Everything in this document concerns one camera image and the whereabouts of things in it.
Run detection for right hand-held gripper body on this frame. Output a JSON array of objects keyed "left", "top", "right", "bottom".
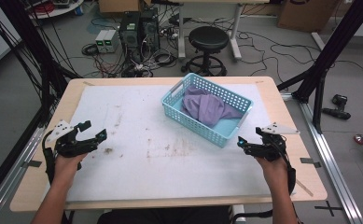
[{"left": 252, "top": 122, "right": 300, "bottom": 162}]

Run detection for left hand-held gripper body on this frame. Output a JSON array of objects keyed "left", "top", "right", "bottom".
[{"left": 46, "top": 119, "right": 91, "bottom": 158}]

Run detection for light blue plastic basket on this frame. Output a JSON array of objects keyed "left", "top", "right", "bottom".
[{"left": 161, "top": 72, "right": 254, "bottom": 148}]

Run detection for purple shorts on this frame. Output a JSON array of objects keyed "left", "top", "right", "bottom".
[{"left": 180, "top": 86, "right": 244, "bottom": 128}]

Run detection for person's left hand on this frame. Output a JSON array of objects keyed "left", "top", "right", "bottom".
[{"left": 53, "top": 152, "right": 89, "bottom": 185}]

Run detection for person's right hand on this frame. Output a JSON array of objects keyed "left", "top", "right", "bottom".
[{"left": 255, "top": 157, "right": 290, "bottom": 188}]

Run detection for grey tape piece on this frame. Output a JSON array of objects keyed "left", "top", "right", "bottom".
[
  {"left": 21, "top": 160, "right": 43, "bottom": 169},
  {"left": 300, "top": 157, "right": 322, "bottom": 169}
]

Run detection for tan tape strip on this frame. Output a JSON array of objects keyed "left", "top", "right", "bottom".
[{"left": 295, "top": 179, "right": 314, "bottom": 198}]

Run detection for white foam mat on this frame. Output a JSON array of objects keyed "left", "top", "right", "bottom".
[{"left": 65, "top": 83, "right": 273, "bottom": 203}]

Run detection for white bench power supply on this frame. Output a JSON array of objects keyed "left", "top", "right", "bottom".
[
  {"left": 94, "top": 29, "right": 109, "bottom": 53},
  {"left": 104, "top": 29, "right": 121, "bottom": 54}
]

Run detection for person's dark pants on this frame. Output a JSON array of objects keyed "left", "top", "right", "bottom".
[{"left": 96, "top": 205, "right": 233, "bottom": 224}]

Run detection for black computer tower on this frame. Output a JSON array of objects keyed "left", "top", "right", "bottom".
[
  {"left": 119, "top": 11, "right": 142, "bottom": 52},
  {"left": 139, "top": 7, "right": 161, "bottom": 53}
]

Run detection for black round stool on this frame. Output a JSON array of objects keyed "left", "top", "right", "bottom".
[{"left": 180, "top": 25, "right": 230, "bottom": 77}]

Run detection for round white table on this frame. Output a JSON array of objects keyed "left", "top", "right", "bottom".
[{"left": 26, "top": 0, "right": 85, "bottom": 20}]

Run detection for small cardboard box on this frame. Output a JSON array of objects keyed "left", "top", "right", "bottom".
[{"left": 98, "top": 0, "right": 152, "bottom": 15}]

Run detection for large cardboard box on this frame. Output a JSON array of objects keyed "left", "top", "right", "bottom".
[{"left": 276, "top": 0, "right": 342, "bottom": 34}]

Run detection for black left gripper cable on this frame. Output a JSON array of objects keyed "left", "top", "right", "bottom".
[{"left": 42, "top": 130, "right": 57, "bottom": 185}]

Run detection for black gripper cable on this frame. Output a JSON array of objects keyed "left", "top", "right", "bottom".
[
  {"left": 280, "top": 136, "right": 297, "bottom": 196},
  {"left": 42, "top": 130, "right": 57, "bottom": 185}
]

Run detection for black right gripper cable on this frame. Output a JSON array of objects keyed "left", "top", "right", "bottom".
[{"left": 280, "top": 136, "right": 297, "bottom": 196}]

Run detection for aluminium floor rail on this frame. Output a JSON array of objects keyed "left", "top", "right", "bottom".
[
  {"left": 0, "top": 125, "right": 47, "bottom": 224},
  {"left": 280, "top": 92, "right": 363, "bottom": 224}
]

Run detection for black cordless drill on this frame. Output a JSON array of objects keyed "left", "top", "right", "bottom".
[{"left": 321, "top": 93, "right": 352, "bottom": 120}]

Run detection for tangle of floor cables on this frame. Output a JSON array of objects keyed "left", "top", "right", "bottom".
[{"left": 89, "top": 46, "right": 178, "bottom": 78}]

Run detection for coiled black cable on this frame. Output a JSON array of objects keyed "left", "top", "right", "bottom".
[{"left": 81, "top": 42, "right": 101, "bottom": 58}]

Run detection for black metal frame post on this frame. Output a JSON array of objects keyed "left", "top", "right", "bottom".
[
  {"left": 0, "top": 0, "right": 81, "bottom": 208},
  {"left": 276, "top": 0, "right": 363, "bottom": 134}
]

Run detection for white desk frame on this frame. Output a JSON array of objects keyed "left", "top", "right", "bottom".
[{"left": 166, "top": 0, "right": 271, "bottom": 62}]

